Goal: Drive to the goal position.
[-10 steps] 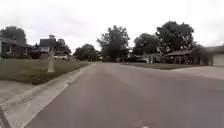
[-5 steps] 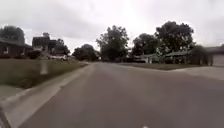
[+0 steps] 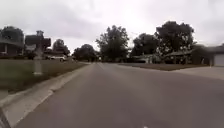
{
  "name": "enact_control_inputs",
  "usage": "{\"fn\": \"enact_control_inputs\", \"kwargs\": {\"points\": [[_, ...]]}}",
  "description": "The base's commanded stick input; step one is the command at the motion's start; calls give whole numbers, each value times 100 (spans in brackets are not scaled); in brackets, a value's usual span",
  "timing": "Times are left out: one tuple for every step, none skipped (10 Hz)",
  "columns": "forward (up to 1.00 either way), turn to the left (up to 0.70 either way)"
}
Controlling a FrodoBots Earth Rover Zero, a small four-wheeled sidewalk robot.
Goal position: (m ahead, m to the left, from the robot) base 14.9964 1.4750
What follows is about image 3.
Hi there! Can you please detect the tall dark tree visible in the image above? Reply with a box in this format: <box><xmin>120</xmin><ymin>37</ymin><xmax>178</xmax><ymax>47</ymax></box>
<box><xmin>154</xmin><ymin>20</ymin><xmax>196</xmax><ymax>56</ymax></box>
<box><xmin>95</xmin><ymin>24</ymin><xmax>130</xmax><ymax>63</ymax></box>

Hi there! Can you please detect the grey asphalt road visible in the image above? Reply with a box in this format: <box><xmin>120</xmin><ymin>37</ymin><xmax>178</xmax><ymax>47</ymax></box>
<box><xmin>13</xmin><ymin>62</ymin><xmax>224</xmax><ymax>128</ymax></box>

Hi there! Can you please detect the grass lawn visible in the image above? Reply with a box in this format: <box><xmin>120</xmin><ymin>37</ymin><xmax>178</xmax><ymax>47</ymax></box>
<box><xmin>118</xmin><ymin>62</ymin><xmax>209</xmax><ymax>72</ymax></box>

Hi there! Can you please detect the silver car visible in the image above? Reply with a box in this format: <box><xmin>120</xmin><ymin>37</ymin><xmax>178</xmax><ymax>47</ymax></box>
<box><xmin>49</xmin><ymin>54</ymin><xmax>68</xmax><ymax>62</ymax></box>

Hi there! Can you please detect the grass verge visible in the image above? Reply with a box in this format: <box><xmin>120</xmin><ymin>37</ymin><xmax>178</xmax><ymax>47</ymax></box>
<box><xmin>0</xmin><ymin>58</ymin><xmax>89</xmax><ymax>94</ymax></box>

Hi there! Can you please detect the pale concrete kerb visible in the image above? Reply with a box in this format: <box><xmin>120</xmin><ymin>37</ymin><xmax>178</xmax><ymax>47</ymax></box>
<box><xmin>0</xmin><ymin>63</ymin><xmax>94</xmax><ymax>128</ymax></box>

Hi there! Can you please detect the pale concrete driveway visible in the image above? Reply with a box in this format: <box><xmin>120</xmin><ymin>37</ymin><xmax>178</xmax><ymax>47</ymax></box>
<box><xmin>173</xmin><ymin>65</ymin><xmax>224</xmax><ymax>81</ymax></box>

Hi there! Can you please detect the house with pale garage door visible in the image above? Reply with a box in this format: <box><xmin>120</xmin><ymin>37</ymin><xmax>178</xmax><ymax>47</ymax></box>
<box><xmin>191</xmin><ymin>44</ymin><xmax>224</xmax><ymax>67</ymax></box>

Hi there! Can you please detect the dark mailbox on pale post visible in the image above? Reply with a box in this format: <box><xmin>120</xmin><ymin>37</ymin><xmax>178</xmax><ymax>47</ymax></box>
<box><xmin>24</xmin><ymin>30</ymin><xmax>52</xmax><ymax>76</ymax></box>

